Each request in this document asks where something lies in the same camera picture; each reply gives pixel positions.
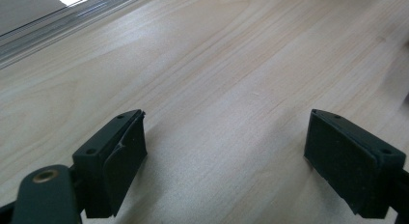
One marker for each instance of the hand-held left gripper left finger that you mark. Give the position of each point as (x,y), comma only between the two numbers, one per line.
(96,166)

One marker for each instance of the metal floor rail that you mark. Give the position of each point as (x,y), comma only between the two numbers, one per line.
(48,31)

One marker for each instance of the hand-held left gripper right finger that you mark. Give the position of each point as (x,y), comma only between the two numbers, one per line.
(347,166)

